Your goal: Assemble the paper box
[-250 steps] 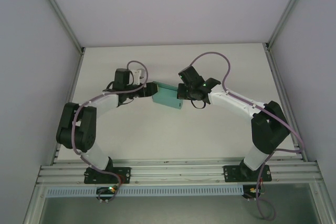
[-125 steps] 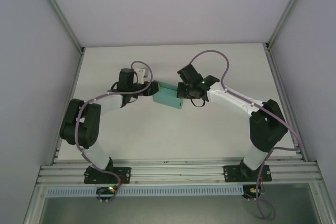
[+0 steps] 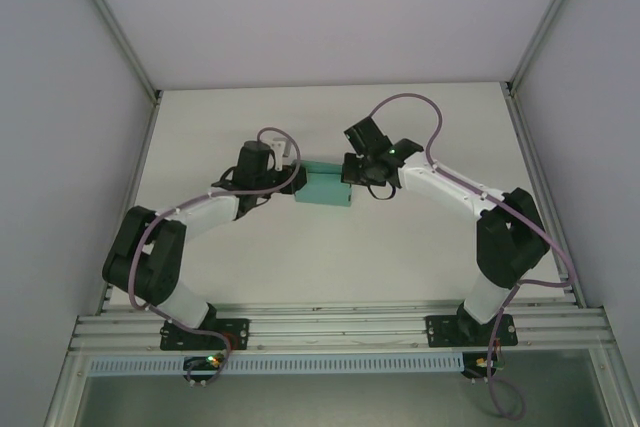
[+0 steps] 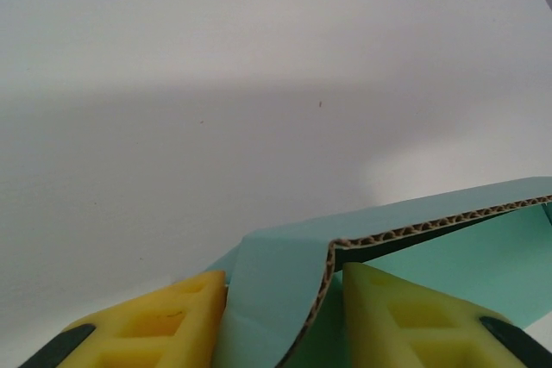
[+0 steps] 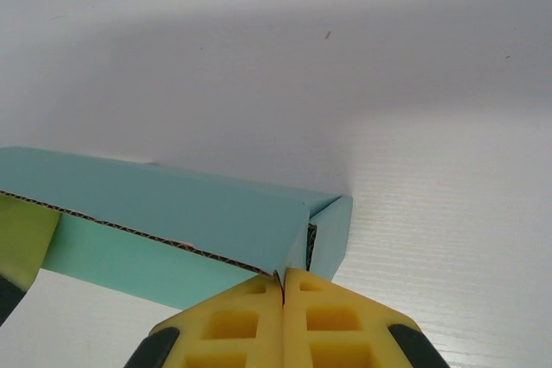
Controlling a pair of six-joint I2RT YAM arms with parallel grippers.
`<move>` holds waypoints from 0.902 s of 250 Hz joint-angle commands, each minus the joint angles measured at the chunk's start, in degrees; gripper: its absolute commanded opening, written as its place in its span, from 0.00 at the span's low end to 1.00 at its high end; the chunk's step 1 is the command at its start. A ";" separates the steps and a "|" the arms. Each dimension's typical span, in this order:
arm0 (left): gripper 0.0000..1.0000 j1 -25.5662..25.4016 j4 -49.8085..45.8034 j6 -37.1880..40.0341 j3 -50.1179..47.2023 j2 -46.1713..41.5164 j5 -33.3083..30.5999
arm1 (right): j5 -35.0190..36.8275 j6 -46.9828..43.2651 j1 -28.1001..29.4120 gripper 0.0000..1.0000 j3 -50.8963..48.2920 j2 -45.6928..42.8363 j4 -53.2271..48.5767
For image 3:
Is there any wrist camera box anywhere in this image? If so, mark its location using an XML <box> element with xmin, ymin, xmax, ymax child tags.
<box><xmin>236</xmin><ymin>138</ymin><xmax>293</xmax><ymax>184</ymax></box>
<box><xmin>343</xmin><ymin>115</ymin><xmax>393</xmax><ymax>156</ymax></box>

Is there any light blue slotted cable duct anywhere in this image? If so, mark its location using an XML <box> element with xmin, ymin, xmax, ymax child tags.
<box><xmin>87</xmin><ymin>352</ymin><xmax>464</xmax><ymax>377</ymax></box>

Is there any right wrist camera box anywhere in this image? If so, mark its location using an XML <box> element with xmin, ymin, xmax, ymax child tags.
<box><xmin>343</xmin><ymin>115</ymin><xmax>393</xmax><ymax>156</ymax></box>

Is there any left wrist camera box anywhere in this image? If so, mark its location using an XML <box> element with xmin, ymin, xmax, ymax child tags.
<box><xmin>236</xmin><ymin>138</ymin><xmax>293</xmax><ymax>184</ymax></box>

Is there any aluminium mounting rail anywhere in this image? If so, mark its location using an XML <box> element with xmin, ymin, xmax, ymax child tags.
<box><xmin>69</xmin><ymin>299</ymin><xmax>619</xmax><ymax>354</ymax></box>

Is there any aluminium frame post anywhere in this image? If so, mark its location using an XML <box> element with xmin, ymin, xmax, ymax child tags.
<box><xmin>503</xmin><ymin>0</ymin><xmax>600</xmax><ymax>98</ymax></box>
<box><xmin>62</xmin><ymin>0</ymin><xmax>164</xmax><ymax>103</ymax></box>

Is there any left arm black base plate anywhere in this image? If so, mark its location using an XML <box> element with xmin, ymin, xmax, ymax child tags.
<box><xmin>158</xmin><ymin>316</ymin><xmax>251</xmax><ymax>352</ymax></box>

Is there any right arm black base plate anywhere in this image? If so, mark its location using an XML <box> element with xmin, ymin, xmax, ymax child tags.
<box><xmin>424</xmin><ymin>314</ymin><xmax>516</xmax><ymax>349</ymax></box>

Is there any small circuit board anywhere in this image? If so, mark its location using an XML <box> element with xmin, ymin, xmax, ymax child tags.
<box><xmin>184</xmin><ymin>354</ymin><xmax>227</xmax><ymax>371</ymax></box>
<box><xmin>462</xmin><ymin>352</ymin><xmax>506</xmax><ymax>381</ymax></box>

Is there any teal cloth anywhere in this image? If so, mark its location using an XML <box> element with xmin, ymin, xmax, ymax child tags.
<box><xmin>293</xmin><ymin>159</ymin><xmax>354</xmax><ymax>209</ymax></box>

